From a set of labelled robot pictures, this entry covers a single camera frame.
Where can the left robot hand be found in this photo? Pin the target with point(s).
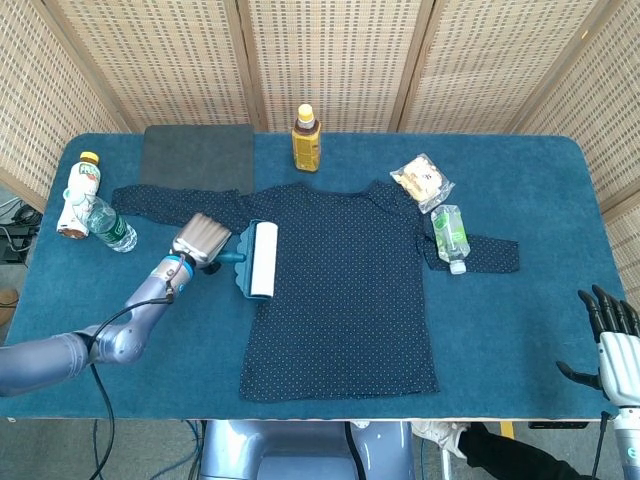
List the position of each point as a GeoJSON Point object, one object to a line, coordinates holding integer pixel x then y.
{"type": "Point", "coordinates": [202, 240]}

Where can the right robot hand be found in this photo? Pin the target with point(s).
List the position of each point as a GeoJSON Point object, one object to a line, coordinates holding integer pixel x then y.
{"type": "Point", "coordinates": [620, 355]}

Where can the teal lint roller yellow tip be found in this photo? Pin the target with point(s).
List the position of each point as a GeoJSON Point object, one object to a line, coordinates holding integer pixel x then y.
{"type": "Point", "coordinates": [264, 260]}

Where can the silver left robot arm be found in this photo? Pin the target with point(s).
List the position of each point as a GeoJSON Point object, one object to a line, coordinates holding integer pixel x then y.
{"type": "Point", "coordinates": [55, 355]}

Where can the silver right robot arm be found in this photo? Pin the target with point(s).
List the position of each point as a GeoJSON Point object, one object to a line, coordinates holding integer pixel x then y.
{"type": "Point", "coordinates": [629, 445]}

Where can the navy polka dot shirt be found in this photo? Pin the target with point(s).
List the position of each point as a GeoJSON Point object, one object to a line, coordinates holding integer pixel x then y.
{"type": "Point", "coordinates": [340, 280]}

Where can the dark grey mat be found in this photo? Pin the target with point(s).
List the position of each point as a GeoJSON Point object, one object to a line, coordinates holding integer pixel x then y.
{"type": "Point", "coordinates": [195, 157]}

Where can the green label water bottle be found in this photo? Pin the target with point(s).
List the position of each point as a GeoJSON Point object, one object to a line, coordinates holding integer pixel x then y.
{"type": "Point", "coordinates": [112, 227]}

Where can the teal table cover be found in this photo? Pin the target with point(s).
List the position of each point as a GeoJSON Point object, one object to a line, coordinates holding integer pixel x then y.
{"type": "Point", "coordinates": [510, 325]}

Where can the white bottle with yellow cap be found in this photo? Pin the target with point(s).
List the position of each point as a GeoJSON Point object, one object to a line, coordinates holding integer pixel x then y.
{"type": "Point", "coordinates": [80, 195]}

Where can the yellow label tea bottle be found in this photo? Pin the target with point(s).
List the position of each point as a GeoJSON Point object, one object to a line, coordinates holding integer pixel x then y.
{"type": "Point", "coordinates": [306, 147]}

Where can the black trouser leg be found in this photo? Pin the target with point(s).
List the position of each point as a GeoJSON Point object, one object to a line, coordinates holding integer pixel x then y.
{"type": "Point", "coordinates": [515, 457]}

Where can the white shoe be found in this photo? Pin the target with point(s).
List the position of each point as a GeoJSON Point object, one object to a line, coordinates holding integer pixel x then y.
{"type": "Point", "coordinates": [442, 435]}

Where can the clear bottle light green label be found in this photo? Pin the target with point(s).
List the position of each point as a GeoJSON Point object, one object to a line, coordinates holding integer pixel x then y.
{"type": "Point", "coordinates": [449, 235]}

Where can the woven folding screen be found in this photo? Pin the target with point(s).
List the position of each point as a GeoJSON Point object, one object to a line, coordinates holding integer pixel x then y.
{"type": "Point", "coordinates": [330, 60]}

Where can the clear snack bag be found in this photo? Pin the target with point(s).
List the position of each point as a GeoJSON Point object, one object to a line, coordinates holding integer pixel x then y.
{"type": "Point", "coordinates": [420, 182]}

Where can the silver robot torso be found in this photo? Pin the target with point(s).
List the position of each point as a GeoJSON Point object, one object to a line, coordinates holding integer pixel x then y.
{"type": "Point", "coordinates": [305, 450]}

